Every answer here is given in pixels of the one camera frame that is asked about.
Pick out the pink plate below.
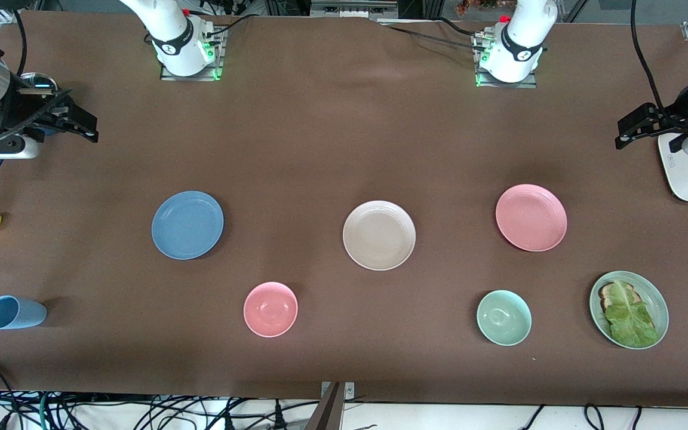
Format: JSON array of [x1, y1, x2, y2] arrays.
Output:
[[495, 184, 568, 252]]

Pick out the blue plate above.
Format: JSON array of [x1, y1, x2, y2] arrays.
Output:
[[151, 191, 225, 260]]

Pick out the glass saucepan lid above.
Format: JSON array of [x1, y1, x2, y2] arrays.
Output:
[[20, 72, 58, 95]]

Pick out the toast slice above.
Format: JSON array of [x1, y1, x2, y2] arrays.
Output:
[[598, 282, 642, 311]]

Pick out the green plate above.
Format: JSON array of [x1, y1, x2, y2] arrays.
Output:
[[589, 271, 669, 350]]

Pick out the green lettuce leaf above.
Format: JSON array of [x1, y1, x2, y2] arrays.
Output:
[[604, 281, 660, 348]]

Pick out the blue cup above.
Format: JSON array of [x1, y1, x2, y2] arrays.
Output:
[[0, 296, 47, 330]]

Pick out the green bowl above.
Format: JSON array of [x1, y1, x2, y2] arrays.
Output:
[[476, 290, 532, 346]]

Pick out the brown table cloth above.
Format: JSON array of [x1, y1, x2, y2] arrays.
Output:
[[0, 11, 688, 410]]

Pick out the pink bowl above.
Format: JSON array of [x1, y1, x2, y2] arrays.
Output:
[[243, 281, 299, 338]]

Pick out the beige plate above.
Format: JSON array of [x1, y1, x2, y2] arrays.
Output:
[[342, 200, 416, 271]]

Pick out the grey metal fixture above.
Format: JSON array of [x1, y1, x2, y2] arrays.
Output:
[[310, 0, 398, 22]]

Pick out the dark metal bar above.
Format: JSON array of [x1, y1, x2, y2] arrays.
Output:
[[305, 382, 345, 430]]

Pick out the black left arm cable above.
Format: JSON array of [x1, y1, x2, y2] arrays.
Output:
[[631, 0, 667, 114]]

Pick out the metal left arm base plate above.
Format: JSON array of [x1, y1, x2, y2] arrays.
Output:
[[475, 33, 539, 89]]

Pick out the black right base cable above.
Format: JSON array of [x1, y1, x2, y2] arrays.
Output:
[[201, 13, 255, 39]]

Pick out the black base cable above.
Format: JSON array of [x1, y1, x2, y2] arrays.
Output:
[[201, 13, 255, 39], [380, 18, 488, 50]]

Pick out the black left base cable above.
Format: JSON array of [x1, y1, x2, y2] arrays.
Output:
[[380, 18, 488, 50]]

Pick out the small metal edge bracket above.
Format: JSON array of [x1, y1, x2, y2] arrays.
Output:
[[320, 381, 355, 400]]

